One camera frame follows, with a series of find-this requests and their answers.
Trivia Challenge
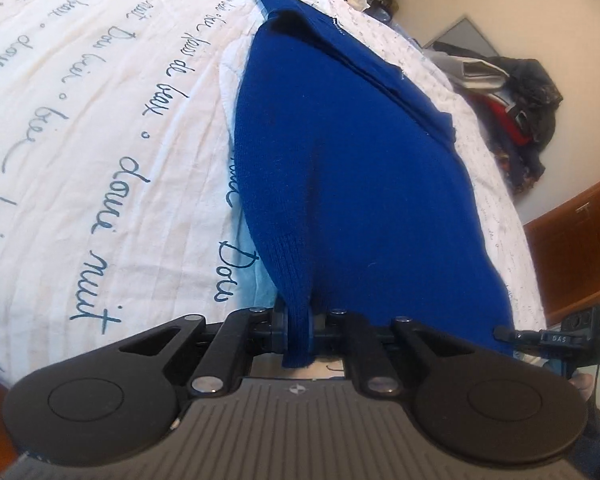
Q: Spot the blue beaded knit sweater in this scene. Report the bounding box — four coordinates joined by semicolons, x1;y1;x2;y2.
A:
234;0;513;366

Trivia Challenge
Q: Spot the white script-print bedsheet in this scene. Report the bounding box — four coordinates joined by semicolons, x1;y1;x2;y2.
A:
0;0;545;385

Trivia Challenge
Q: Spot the brown wooden furniture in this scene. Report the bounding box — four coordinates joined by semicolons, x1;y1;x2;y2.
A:
524;182;600;325

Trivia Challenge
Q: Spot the person's right hand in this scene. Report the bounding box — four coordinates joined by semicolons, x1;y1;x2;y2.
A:
569;373;595;401

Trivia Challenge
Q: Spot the pile of clothes at right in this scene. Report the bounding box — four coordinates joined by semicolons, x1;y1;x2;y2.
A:
426;41;562;195

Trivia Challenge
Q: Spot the grey wall panel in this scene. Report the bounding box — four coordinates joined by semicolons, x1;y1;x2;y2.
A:
424;15;498;56

